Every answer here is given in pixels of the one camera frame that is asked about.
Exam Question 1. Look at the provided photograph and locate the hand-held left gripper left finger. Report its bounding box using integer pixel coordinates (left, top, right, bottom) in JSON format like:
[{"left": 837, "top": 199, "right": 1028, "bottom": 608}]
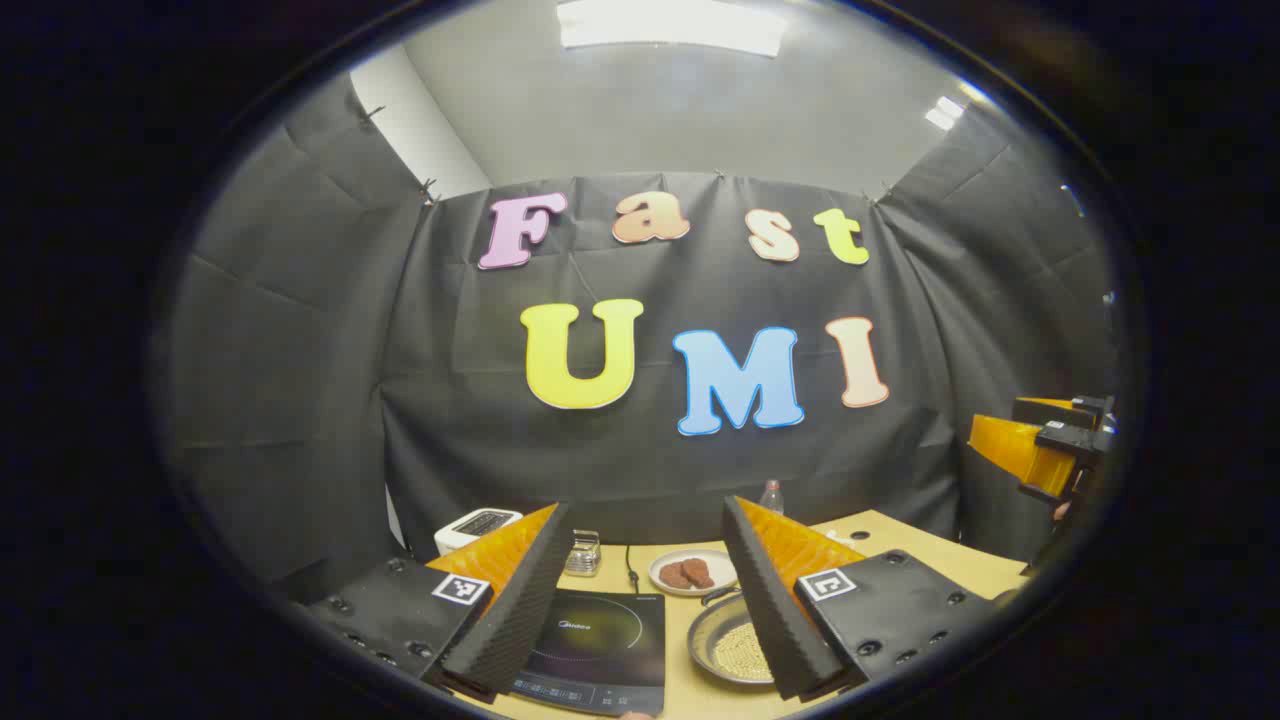
[{"left": 305, "top": 503, "right": 577, "bottom": 704}]

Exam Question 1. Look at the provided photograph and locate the round white plate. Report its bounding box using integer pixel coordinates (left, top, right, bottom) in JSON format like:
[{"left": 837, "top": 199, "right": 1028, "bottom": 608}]
[{"left": 649, "top": 549, "right": 739, "bottom": 597}]

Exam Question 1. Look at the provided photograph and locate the white toaster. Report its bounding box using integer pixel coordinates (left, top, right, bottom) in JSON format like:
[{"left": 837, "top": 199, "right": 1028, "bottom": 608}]
[{"left": 434, "top": 508, "right": 524, "bottom": 556}]

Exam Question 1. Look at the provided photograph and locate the black induction cooktop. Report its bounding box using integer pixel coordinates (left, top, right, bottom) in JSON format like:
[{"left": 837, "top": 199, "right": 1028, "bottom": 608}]
[{"left": 505, "top": 588, "right": 667, "bottom": 717}]

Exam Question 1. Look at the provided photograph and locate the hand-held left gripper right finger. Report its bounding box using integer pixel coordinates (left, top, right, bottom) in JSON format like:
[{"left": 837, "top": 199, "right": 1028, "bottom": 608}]
[{"left": 722, "top": 495, "right": 1001, "bottom": 701}]

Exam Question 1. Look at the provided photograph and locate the large ceiling light panel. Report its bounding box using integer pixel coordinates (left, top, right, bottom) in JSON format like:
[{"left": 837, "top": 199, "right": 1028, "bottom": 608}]
[{"left": 556, "top": 0, "right": 789, "bottom": 58}]

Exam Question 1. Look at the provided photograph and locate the steel pot with black handles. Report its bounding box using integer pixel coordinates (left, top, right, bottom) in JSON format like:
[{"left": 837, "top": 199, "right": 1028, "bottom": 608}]
[{"left": 687, "top": 588, "right": 791, "bottom": 687}]

